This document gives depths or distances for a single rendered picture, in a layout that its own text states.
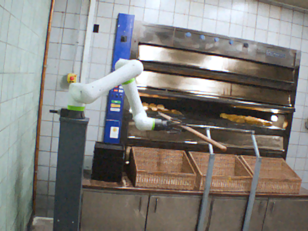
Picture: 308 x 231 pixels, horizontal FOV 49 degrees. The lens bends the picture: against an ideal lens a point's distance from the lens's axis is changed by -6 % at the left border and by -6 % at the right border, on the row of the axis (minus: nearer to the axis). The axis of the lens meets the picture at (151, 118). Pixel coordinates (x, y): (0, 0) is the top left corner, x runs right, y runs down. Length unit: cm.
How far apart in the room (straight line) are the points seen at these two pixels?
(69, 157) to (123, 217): 95
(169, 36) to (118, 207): 174
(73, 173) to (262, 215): 197
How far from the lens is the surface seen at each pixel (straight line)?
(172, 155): 368
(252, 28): 396
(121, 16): 355
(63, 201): 264
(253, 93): 395
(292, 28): 423
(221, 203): 344
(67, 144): 253
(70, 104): 252
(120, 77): 247
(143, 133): 361
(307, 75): 431
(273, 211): 372
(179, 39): 368
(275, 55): 409
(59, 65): 353
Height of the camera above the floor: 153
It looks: 6 degrees down
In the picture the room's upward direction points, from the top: 7 degrees clockwise
